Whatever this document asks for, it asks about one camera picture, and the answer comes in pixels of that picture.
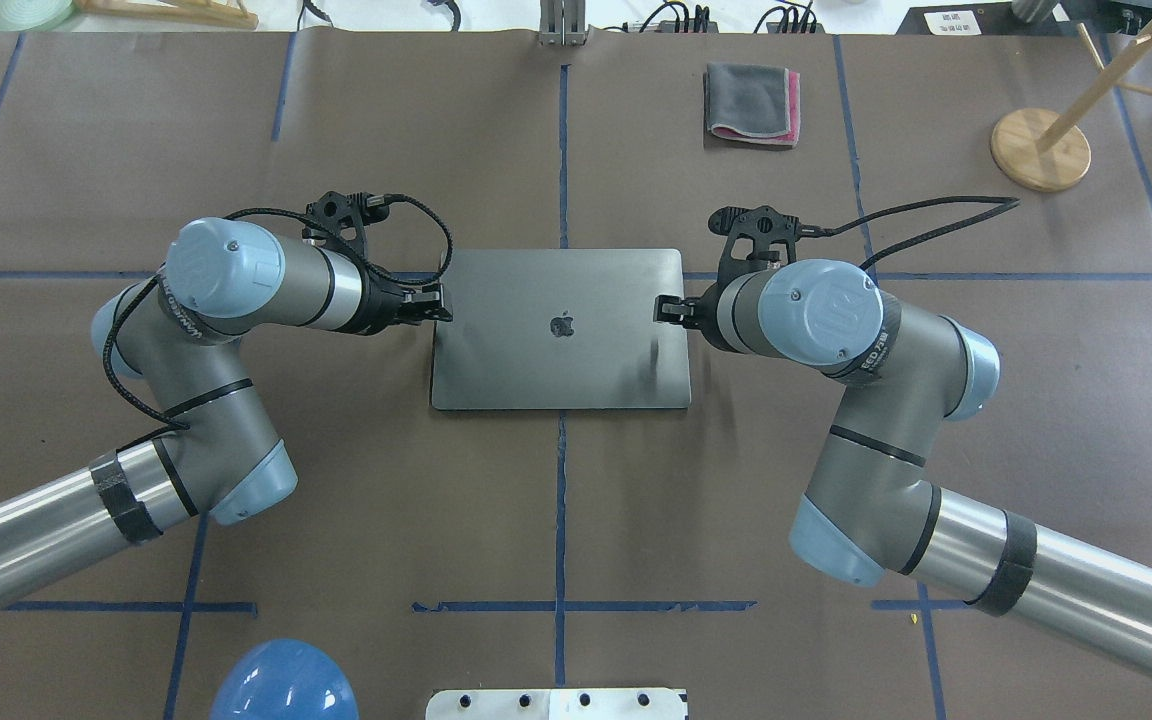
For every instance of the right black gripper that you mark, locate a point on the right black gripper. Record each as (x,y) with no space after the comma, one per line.
(707,307)

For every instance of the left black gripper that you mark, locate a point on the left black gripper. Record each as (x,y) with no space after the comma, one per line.
(382,302)

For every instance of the grey laptop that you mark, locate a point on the grey laptop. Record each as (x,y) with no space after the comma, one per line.
(560,329)

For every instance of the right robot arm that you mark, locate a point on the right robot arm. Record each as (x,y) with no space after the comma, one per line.
(868,508)

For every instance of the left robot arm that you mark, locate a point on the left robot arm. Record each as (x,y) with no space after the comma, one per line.
(218,451)

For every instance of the folded grey pink cloth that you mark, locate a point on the folded grey pink cloth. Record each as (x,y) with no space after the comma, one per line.
(753,104)

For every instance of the black power strip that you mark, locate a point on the black power strip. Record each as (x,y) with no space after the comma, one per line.
(677,18)

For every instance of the wooden dish rack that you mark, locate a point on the wooden dish rack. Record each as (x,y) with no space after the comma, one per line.
(223,14)

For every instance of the blue desk lamp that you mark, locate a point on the blue desk lamp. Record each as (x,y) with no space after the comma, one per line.
(285,679)

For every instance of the wooden mug tree stand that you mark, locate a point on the wooden mug tree stand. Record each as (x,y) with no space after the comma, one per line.
(1045,151)

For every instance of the pale green plate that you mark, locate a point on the pale green plate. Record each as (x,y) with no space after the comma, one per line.
(25,15)

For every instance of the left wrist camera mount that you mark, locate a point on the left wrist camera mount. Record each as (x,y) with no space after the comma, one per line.
(338,220)

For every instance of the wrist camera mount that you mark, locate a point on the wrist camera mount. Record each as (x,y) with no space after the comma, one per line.
(758,239)
(338,220)

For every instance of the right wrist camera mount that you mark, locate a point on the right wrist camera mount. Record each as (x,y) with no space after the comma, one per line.
(758,239)

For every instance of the aluminium frame post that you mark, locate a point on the aluminium frame post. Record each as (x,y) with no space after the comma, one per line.
(563,23)

